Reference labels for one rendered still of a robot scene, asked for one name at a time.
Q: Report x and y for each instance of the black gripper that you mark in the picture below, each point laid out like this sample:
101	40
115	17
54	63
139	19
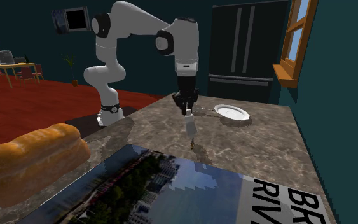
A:
186	85

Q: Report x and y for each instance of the white tapered tool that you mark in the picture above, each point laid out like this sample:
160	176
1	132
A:
191	125

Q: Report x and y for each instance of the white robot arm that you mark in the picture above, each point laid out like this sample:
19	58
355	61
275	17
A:
129	21

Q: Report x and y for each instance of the white plate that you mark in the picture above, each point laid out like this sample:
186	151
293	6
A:
232	112

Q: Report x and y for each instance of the black refrigerator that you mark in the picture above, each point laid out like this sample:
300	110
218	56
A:
243	46

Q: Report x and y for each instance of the city photo book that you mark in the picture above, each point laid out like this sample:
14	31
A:
178	192

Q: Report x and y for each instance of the dark robot stand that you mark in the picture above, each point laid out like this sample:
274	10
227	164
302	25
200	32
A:
82	122

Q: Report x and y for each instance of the potted green plant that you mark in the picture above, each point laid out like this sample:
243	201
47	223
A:
71	66

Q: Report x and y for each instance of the red dining chair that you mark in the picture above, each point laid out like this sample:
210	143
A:
38	72
26	74

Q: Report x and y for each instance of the brown bread loaf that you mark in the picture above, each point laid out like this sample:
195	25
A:
33	161

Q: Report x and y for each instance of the yellow dining table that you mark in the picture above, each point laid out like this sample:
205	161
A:
6	64

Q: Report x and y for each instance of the large wooden frame window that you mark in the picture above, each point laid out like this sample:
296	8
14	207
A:
291	52

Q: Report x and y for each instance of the dark wall picture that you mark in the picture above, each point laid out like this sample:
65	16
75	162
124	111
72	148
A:
75	19

